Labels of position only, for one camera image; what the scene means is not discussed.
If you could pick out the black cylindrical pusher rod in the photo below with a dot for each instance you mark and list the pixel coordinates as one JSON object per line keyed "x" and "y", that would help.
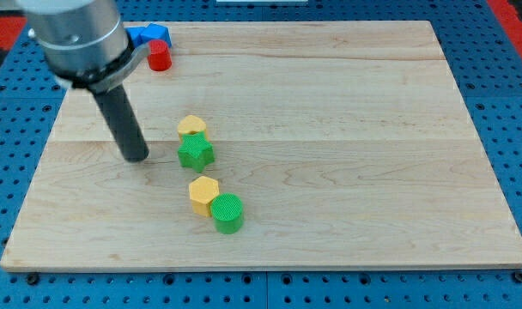
{"x": 117, "y": 111}

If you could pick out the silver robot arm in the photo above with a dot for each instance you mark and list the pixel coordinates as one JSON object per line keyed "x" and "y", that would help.
{"x": 86, "y": 46}

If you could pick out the red cylinder block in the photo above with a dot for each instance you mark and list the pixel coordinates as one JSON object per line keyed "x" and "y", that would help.
{"x": 159, "y": 58}

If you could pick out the blue block left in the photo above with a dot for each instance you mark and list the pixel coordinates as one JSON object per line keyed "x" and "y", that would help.
{"x": 135, "y": 34}

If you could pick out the blue block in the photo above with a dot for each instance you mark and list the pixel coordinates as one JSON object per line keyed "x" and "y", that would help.
{"x": 135, "y": 34}
{"x": 156, "y": 31}

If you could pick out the blue block right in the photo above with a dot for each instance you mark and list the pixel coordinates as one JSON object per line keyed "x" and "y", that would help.
{"x": 156, "y": 31}

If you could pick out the yellow heart block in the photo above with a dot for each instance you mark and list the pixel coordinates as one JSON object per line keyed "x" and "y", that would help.
{"x": 191, "y": 125}

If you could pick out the green star block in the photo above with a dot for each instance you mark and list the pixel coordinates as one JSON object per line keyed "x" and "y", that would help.
{"x": 195, "y": 152}

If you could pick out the yellow hexagon block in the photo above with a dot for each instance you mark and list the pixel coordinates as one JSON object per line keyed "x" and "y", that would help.
{"x": 202, "y": 192}

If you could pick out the green cylinder block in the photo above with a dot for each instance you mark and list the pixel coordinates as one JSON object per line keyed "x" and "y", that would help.
{"x": 227, "y": 212}

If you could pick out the wooden board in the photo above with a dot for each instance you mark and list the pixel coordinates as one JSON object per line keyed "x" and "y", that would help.
{"x": 348, "y": 143}

